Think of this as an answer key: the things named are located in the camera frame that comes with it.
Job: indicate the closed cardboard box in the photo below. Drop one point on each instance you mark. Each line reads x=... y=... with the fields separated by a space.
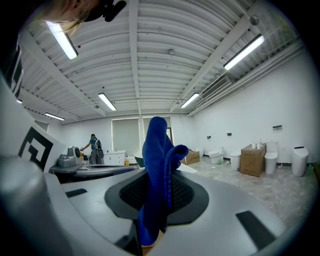
x=252 y=160

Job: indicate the grey dome sensor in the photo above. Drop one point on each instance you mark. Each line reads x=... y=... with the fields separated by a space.
x=255 y=20

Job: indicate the white drawer cabinet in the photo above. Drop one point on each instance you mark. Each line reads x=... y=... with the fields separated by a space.
x=113 y=157

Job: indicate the white low toilet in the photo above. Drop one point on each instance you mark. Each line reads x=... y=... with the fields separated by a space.
x=216 y=155

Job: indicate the ceiling tube light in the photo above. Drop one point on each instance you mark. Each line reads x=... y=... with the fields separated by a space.
x=243 y=52
x=19 y=101
x=190 y=100
x=62 y=40
x=107 y=101
x=54 y=116

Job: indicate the white toilet with tank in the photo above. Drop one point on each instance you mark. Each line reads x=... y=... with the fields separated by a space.
x=271 y=160

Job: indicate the white air vent grille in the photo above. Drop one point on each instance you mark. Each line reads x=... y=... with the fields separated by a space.
x=215 y=87

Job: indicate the black head-worn camera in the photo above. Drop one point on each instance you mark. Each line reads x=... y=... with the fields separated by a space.
x=110 y=10

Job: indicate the white smoke detector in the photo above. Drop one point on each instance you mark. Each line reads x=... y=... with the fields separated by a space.
x=171 y=51

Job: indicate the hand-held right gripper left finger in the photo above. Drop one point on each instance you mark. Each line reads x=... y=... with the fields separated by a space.
x=95 y=212

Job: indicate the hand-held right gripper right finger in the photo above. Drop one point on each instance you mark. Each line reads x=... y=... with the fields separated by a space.
x=220 y=215

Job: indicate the white round bin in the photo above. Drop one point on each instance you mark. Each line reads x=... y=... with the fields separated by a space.
x=235 y=161

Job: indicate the blue cloth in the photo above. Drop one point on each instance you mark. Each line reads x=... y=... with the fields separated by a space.
x=155 y=150

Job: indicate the open cardboard box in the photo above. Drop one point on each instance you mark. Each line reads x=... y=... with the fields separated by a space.
x=190 y=157

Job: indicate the yellow container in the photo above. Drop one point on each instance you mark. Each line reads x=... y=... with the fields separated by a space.
x=126 y=162

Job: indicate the wide white roller blind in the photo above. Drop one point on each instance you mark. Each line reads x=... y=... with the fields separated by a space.
x=125 y=135

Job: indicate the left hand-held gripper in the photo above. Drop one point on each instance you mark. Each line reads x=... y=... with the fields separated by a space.
x=37 y=147

